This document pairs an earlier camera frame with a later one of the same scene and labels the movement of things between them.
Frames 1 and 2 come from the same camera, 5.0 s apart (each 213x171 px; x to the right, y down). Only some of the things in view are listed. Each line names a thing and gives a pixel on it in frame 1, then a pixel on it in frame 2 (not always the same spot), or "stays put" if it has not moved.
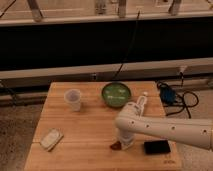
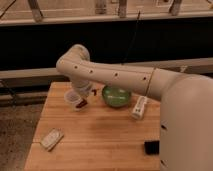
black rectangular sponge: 154,147 stays put
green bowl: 116,94 stays put
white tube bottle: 142,100 stays put
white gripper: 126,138 to 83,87
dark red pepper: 116,146 to 83,102
